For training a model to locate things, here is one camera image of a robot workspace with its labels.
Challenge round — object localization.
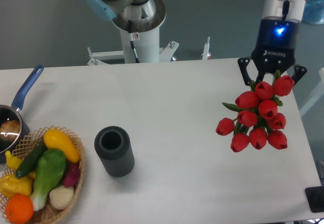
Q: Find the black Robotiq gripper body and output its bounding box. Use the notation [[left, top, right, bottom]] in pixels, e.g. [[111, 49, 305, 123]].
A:
[[251, 19, 300, 81]]

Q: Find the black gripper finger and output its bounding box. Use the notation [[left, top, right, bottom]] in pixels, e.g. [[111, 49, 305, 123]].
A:
[[237, 56, 253, 86], [288, 63, 307, 85]]

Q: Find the red tulip bouquet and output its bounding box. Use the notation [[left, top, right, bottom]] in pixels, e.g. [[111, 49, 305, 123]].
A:
[[215, 71, 295, 153]]

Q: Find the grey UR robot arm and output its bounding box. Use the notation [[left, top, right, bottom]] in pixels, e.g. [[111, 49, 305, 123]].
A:
[[87, 0, 306, 86]]

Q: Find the dark grey ribbed vase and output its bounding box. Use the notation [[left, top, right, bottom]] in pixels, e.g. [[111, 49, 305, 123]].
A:
[[94, 126, 135, 177]]

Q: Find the blue plastic bag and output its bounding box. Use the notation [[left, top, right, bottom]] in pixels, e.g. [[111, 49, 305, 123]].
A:
[[302, 0, 323, 24]]

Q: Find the black device at table edge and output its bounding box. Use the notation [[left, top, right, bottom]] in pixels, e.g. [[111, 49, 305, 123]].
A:
[[305, 186, 323, 213]]

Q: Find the yellow squash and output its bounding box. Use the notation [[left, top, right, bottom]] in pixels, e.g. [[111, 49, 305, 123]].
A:
[[44, 129, 80, 163]]

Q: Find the purple red radish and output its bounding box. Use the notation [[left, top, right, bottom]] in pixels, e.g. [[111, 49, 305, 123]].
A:
[[62, 163, 80, 187]]

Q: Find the green bok choy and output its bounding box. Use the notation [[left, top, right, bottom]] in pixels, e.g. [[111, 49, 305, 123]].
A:
[[30, 148, 67, 211]]

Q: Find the white garlic bulb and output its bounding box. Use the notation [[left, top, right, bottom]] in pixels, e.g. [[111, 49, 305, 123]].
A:
[[49, 185, 74, 210]]

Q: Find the dark green cucumber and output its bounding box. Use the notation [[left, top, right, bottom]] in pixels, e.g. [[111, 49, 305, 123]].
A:
[[15, 140, 48, 178]]

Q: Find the bread roll in pan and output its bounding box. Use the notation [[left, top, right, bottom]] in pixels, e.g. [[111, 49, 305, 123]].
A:
[[1, 120, 20, 142]]

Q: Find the woven wicker basket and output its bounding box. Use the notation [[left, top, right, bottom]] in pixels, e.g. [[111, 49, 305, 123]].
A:
[[12, 126, 86, 223]]

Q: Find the yellow banana pepper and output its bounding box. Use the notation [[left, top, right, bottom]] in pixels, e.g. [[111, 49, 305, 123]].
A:
[[3, 151, 23, 176]]

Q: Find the yellow bumpy gourd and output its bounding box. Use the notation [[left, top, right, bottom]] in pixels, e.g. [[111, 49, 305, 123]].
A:
[[1, 174, 33, 199]]

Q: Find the orange fruit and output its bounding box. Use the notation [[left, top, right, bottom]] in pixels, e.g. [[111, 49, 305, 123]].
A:
[[5, 194, 34, 223]]

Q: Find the white frame at right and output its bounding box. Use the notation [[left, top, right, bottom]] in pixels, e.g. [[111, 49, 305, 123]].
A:
[[299, 67, 323, 117]]

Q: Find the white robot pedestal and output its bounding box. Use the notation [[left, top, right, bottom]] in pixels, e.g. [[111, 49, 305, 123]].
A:
[[113, 0, 166, 63]]

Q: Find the black cable on pedestal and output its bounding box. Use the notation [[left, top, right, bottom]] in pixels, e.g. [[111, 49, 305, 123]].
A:
[[127, 20, 140, 63]]

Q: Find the white metal base frame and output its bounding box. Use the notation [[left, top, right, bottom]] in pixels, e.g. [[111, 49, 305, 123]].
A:
[[87, 36, 211, 65]]

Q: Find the blue handled saucepan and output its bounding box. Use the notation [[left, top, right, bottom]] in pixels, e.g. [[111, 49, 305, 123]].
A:
[[1, 65, 44, 164]]

